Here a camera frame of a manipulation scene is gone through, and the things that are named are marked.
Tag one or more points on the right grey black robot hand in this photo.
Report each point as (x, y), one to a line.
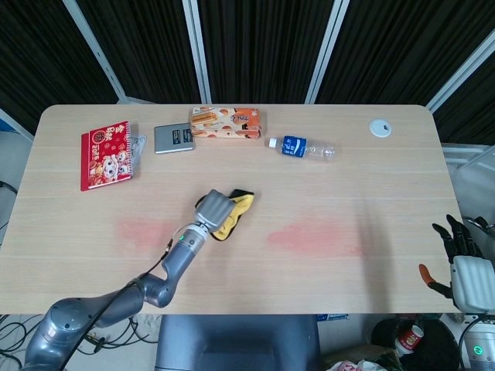
(470, 278)

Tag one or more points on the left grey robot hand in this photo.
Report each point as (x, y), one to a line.
(215, 212)

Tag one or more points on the yellow microfibre cloth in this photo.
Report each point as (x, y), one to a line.
(236, 216)

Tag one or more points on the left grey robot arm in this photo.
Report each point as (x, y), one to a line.
(116, 293)

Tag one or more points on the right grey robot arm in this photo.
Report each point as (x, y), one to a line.
(481, 344)

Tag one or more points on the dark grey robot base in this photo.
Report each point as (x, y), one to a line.
(237, 342)

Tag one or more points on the grey metal card case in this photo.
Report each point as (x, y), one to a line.
(174, 138)

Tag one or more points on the red white instant noodle cup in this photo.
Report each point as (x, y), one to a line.
(408, 338)

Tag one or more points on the black bag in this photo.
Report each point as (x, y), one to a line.
(419, 348)

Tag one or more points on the orange snack box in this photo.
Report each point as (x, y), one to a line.
(227, 123)

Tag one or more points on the clear plastic packet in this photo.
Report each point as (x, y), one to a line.
(138, 146)

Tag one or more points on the clear bottle blue label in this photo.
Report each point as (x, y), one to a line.
(305, 147)

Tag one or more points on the red spiral calendar notebook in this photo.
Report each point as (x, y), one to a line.
(108, 155)

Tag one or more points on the white red plastic bag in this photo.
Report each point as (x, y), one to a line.
(357, 365)

